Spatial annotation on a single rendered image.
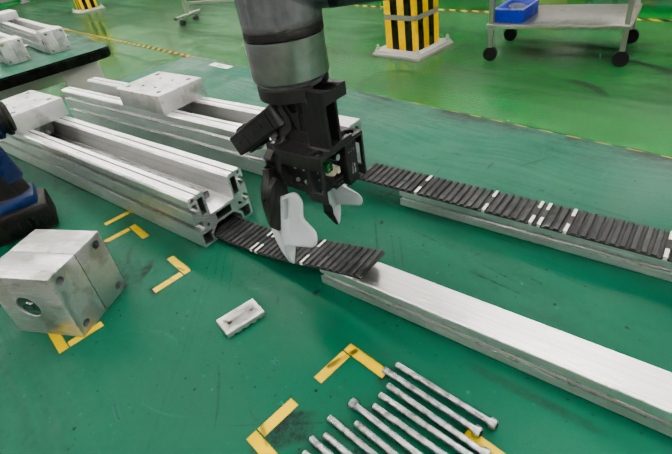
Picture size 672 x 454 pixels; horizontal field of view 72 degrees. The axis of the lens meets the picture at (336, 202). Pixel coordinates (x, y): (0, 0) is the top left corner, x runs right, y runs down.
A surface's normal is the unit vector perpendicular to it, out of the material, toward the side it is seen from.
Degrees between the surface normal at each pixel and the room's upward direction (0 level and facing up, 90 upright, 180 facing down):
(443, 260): 0
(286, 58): 90
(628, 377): 0
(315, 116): 90
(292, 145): 0
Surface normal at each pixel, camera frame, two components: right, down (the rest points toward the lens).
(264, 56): -0.44, 0.54
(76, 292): 0.96, 0.01
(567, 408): -0.14, -0.83
